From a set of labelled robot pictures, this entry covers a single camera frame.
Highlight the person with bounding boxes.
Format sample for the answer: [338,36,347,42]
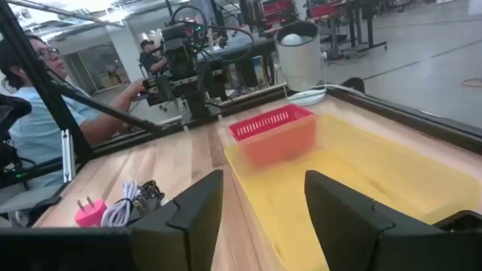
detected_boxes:
[0,34,148,190]
[138,38,169,75]

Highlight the yellow translucent plastic bin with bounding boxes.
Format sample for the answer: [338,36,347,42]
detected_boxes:
[224,114,482,271]

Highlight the black diagonal frame brace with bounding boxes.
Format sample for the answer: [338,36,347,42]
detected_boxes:
[48,80,163,133]

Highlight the black table edge rail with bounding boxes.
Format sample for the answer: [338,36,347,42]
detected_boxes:
[326,87,482,155]
[90,85,289,158]

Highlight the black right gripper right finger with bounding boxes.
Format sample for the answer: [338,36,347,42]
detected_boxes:
[304,169,482,271]

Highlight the black frame post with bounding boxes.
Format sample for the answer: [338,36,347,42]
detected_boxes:
[0,0,96,163]

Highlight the red tool cart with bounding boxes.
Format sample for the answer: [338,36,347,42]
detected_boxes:
[261,0,297,26]

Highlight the pink charger plug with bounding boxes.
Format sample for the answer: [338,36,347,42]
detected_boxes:
[74,195,108,229]

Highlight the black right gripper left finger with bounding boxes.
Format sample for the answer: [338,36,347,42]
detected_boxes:
[127,169,225,271]

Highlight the red slotted plastic basket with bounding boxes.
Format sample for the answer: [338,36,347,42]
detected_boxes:
[227,104,318,169]

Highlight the silver frame bracket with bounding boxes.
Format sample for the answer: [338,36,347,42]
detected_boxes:
[61,129,77,184]

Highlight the white lamp cable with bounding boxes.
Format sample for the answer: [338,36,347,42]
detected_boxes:
[322,83,365,96]

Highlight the black desk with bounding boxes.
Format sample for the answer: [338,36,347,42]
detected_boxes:
[307,0,389,60]

